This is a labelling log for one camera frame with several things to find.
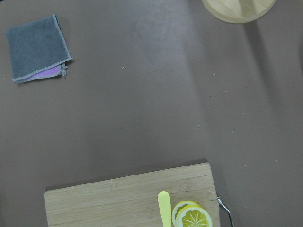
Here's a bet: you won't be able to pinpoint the yellow plastic knife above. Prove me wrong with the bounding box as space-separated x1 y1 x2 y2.
158 191 172 227

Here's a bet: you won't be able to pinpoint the bamboo cutting board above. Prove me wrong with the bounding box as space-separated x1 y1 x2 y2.
44 163 220 227

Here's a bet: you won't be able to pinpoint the stacked lemon slices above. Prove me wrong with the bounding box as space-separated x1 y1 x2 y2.
171 201 213 227

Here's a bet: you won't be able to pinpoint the grey folded cloth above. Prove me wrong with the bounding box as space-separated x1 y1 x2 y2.
5 14 72 83

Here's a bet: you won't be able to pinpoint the wooden cup tree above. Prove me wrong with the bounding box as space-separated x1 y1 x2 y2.
202 0 276 24

